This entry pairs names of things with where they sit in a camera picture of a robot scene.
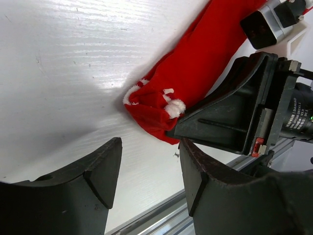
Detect red sock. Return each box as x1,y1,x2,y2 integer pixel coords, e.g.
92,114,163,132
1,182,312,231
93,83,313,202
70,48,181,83
123,0,264,145

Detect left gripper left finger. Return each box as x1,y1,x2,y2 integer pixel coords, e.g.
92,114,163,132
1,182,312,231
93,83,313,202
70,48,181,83
0,138,122,235

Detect aluminium mounting rail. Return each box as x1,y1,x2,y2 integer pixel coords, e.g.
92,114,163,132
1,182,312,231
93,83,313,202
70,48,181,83
105,139,295,235

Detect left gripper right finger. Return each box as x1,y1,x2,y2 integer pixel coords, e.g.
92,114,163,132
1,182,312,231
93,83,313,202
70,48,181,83
179,139,313,235

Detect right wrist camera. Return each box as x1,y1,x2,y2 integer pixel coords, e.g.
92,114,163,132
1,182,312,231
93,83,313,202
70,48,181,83
239,0,313,57

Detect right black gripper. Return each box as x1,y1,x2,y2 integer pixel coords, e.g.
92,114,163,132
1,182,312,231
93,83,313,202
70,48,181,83
166,52,313,155

